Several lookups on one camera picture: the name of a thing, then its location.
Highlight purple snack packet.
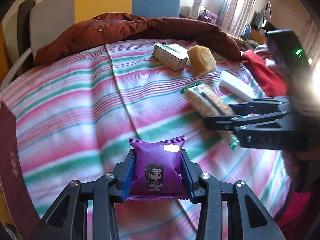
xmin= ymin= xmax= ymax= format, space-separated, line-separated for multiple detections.
xmin=129 ymin=135 xmax=188 ymax=200

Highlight cracker packet green trim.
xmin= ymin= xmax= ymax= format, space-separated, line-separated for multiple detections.
xmin=181 ymin=82 xmax=239 ymax=150

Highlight white foam block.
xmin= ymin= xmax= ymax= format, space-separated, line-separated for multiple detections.
xmin=219 ymin=70 xmax=256 ymax=101

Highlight yellow sponge chunk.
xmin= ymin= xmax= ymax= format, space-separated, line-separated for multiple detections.
xmin=187 ymin=45 xmax=217 ymax=76

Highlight small green white carton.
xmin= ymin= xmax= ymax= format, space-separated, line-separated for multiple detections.
xmin=152 ymin=43 xmax=189 ymax=72

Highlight person's right hand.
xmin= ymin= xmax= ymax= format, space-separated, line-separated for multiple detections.
xmin=297 ymin=145 xmax=320 ymax=161

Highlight red blanket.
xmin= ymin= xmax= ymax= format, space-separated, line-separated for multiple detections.
xmin=241 ymin=50 xmax=287 ymax=96

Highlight striped pink green bedspread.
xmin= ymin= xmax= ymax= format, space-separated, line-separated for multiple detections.
xmin=1 ymin=40 xmax=290 ymax=218

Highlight wooden side shelf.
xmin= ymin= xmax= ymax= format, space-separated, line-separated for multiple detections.
xmin=220 ymin=16 xmax=267 ymax=47

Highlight gold tray with maroon rim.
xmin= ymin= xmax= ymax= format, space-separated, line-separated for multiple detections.
xmin=1 ymin=102 xmax=40 ymax=239

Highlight maroon puffer jacket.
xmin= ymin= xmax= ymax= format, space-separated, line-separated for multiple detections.
xmin=34 ymin=12 xmax=241 ymax=66

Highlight grey yellow blue chair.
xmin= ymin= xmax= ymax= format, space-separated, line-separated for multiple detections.
xmin=1 ymin=0 xmax=180 ymax=89

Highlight black rolled mat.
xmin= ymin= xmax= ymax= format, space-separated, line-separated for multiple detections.
xmin=17 ymin=0 xmax=35 ymax=57

